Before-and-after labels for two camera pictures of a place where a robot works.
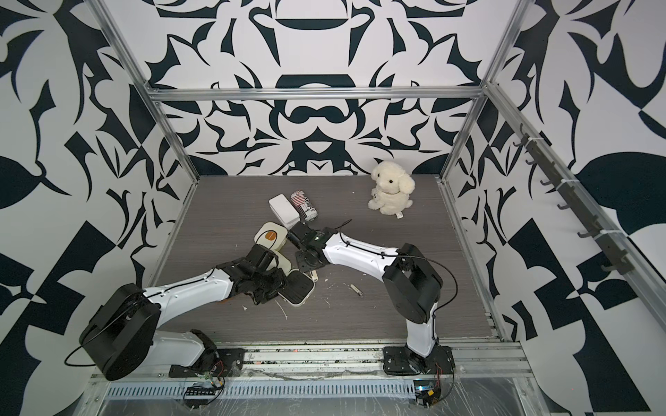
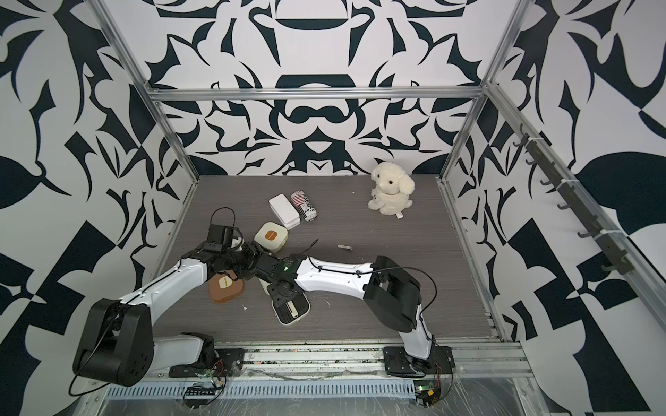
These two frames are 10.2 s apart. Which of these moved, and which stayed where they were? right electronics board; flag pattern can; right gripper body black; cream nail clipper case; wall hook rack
Moved: right gripper body black
Stayed: wall hook rack; right electronics board; cream nail clipper case; flag pattern can
